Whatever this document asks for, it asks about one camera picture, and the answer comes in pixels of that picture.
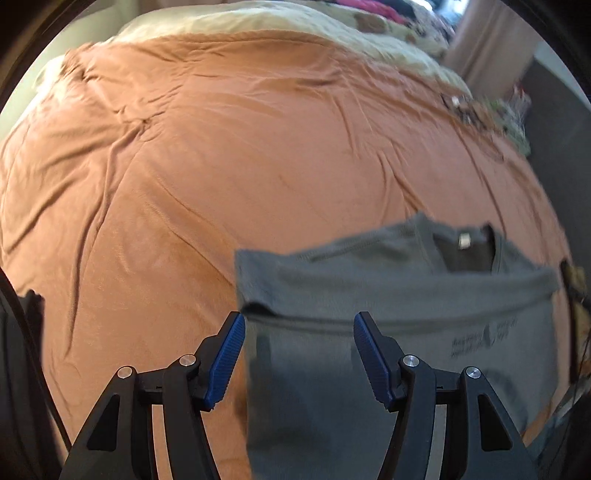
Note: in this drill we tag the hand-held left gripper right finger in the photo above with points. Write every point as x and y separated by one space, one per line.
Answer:
371 360

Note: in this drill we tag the orange blanket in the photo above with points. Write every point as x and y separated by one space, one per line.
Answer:
184 184

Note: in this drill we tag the grey t-shirt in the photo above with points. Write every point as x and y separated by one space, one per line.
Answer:
323 286

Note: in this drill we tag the pink curtain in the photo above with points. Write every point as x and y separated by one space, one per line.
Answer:
498 41

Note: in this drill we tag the cream duvet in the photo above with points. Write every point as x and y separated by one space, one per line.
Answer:
277 18

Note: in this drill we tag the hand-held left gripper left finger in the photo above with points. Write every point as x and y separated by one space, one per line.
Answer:
226 360

